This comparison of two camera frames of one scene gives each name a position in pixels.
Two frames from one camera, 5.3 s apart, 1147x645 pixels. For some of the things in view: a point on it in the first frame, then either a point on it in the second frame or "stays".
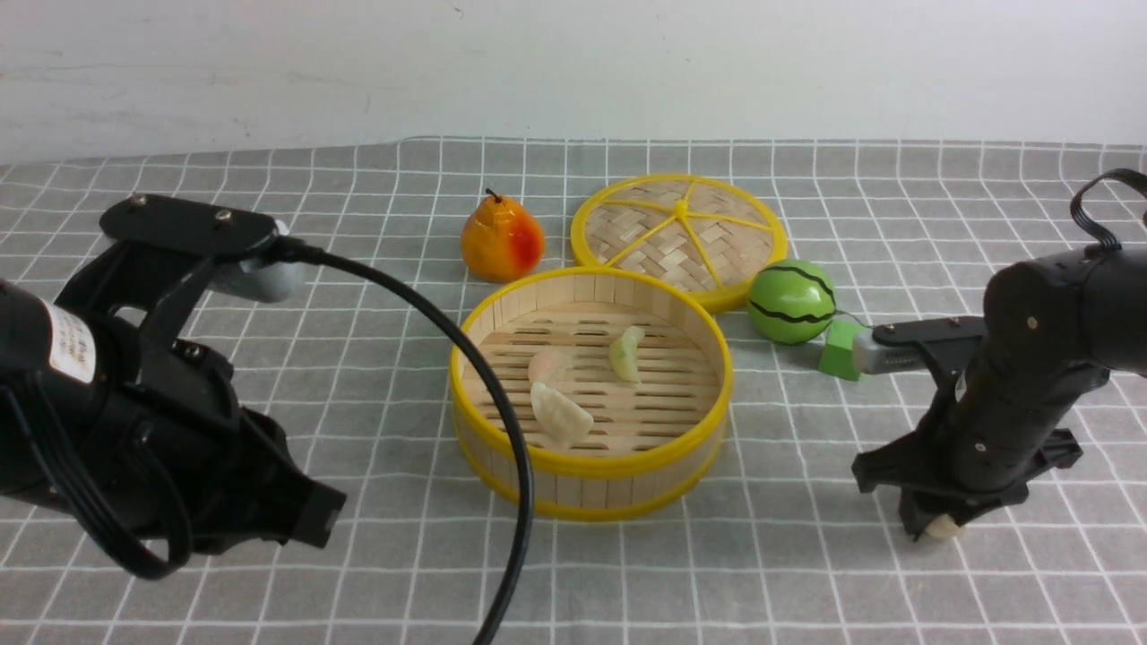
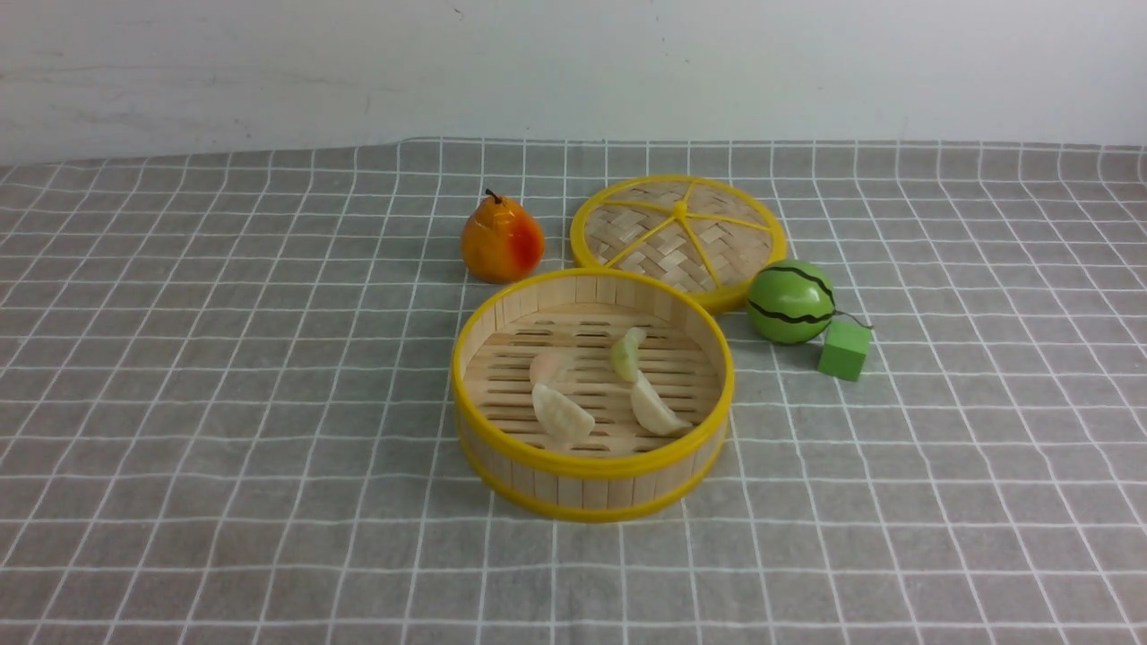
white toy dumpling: [944, 527] -> [651, 413]
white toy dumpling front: [559, 417] stays
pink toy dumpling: [550, 366] stays
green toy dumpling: [624, 353] stays
